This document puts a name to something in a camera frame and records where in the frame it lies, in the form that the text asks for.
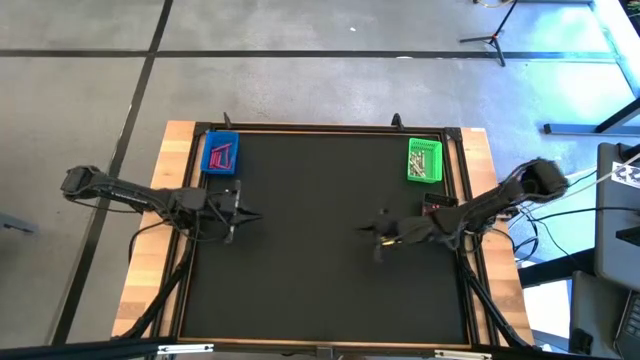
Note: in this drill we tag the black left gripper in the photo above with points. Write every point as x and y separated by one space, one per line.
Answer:
227 210

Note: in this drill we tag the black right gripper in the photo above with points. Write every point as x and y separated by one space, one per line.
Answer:
387 232

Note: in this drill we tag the green plastic basket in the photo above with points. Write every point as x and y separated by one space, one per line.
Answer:
425 160

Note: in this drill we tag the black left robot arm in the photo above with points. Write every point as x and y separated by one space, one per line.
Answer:
145 197

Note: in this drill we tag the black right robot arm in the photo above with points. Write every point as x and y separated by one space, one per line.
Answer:
490 200

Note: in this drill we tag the blue plastic basket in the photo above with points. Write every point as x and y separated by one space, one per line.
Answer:
220 152

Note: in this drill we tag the black table mat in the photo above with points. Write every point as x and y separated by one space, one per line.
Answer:
300 275

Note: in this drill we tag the black plastic basket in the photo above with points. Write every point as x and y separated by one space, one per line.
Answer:
440 202

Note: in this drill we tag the black overhead beam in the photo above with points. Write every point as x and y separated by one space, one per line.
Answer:
75 350

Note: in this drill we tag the black desk leg bar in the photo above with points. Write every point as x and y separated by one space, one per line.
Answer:
575 129

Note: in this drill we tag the black tripod stand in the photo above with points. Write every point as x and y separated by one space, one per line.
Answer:
495 37

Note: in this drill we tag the grey floor object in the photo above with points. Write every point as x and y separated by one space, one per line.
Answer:
15 223

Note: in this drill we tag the grey cabinet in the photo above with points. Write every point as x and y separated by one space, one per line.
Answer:
595 310

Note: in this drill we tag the grey desk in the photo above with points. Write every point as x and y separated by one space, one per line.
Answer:
615 240

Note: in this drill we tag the white marker tag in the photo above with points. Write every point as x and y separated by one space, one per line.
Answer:
627 175

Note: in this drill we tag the dark laptop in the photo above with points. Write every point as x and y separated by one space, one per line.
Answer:
632 325

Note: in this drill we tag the black frame bracket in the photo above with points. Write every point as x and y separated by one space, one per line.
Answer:
397 121
227 120

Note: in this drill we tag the silver metal bracket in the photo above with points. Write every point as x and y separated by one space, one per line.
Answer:
185 349
462 355

